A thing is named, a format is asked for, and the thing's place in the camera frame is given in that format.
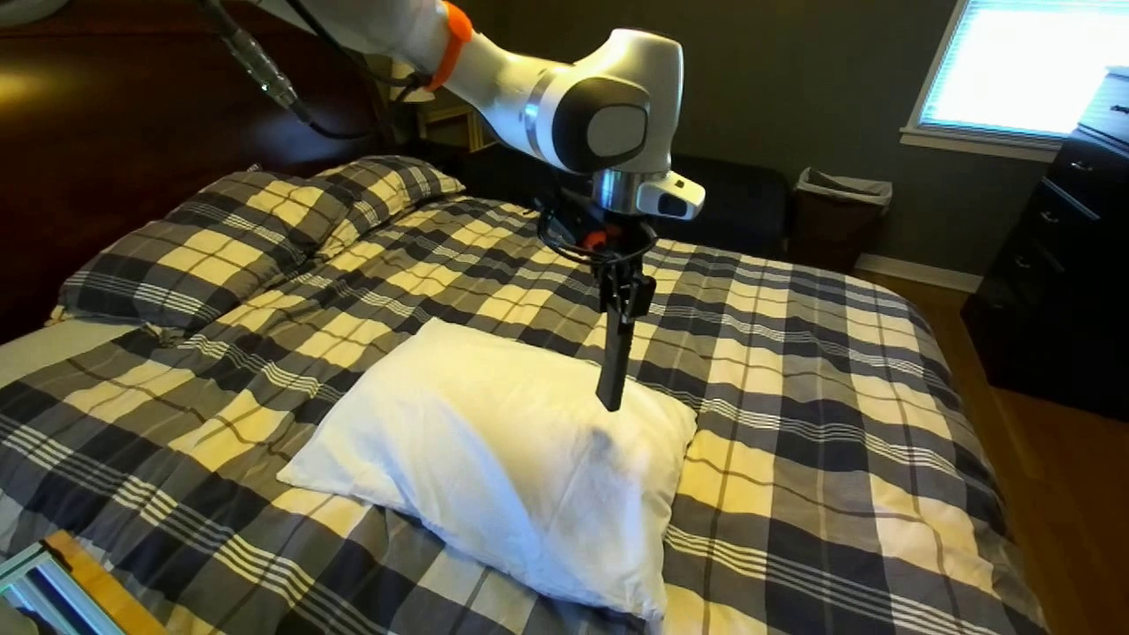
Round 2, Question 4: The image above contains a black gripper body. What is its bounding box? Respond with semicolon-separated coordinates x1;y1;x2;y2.
576;206;664;289

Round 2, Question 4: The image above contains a white pillow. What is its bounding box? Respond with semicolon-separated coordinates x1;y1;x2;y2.
276;312;699;623

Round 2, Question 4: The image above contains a plaid covered bed pillow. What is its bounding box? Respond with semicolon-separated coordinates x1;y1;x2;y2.
55;152;468;339

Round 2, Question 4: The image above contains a dark futon couch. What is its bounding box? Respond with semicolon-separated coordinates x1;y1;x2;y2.
672;152;789;259

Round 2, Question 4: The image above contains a plaid bed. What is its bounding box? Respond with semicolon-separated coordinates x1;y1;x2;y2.
0;152;1051;635

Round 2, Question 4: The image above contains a dark lined waste bin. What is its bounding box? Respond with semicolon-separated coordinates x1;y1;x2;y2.
788;162;897;276

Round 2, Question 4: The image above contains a black dresser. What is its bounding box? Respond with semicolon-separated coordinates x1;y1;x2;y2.
961;67;1129;423

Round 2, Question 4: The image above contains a bright window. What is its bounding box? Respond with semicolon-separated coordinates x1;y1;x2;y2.
897;0;1129;164

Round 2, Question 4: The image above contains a dark wooden headboard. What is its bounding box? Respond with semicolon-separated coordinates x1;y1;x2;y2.
0;0;401;346

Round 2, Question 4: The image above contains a white bed sheet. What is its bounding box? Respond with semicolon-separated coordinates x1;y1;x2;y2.
0;317;141;390

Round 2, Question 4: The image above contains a brown wooden board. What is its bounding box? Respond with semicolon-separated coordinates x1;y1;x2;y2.
47;530;168;635

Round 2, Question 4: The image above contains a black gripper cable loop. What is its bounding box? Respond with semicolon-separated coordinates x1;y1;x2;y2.
534;198;594;263

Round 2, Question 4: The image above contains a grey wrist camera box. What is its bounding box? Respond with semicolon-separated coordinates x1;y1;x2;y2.
640;174;710;226

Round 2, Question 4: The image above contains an orange cable strap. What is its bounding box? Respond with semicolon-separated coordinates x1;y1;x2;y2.
425;0;480;96

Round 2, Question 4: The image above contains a long black arm cable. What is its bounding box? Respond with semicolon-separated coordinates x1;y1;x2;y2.
198;0;380;141

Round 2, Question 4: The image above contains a light metal frame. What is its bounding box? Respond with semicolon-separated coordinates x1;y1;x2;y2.
0;544;100;635

